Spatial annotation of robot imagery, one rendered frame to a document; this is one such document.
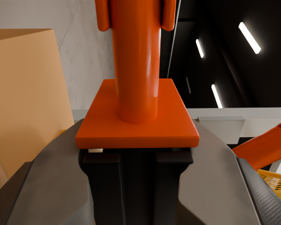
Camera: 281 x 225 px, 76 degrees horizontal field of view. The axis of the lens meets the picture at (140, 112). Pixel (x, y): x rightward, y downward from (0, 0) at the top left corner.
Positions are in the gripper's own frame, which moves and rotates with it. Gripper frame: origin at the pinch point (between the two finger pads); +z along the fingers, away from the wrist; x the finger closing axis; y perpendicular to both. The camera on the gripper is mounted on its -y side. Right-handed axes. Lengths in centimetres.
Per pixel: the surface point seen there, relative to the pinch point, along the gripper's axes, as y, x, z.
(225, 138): 70, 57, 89
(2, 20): -4, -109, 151
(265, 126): 64, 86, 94
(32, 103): 2.8, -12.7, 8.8
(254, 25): 24, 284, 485
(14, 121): 3.1, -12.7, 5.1
